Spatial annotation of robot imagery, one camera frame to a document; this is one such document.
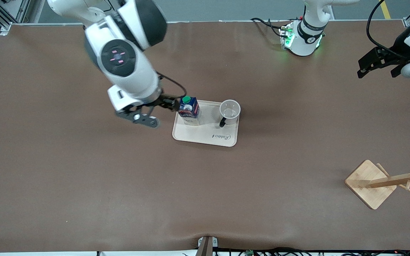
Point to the cream rabbit print tray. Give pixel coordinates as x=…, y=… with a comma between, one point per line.
x=205, y=137

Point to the brown table cover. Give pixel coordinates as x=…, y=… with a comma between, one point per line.
x=119, y=195

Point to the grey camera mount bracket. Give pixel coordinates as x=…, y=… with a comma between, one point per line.
x=206, y=247

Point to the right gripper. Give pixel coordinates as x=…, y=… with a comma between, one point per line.
x=163, y=101

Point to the wooden cup stand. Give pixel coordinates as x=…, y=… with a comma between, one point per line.
x=368, y=185

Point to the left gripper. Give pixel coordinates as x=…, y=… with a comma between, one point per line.
x=396, y=53

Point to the blue milk carton green cap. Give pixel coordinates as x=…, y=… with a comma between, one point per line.
x=190, y=110

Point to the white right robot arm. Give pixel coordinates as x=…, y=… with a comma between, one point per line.
x=126, y=71

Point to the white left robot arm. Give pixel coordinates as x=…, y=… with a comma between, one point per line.
x=303, y=42

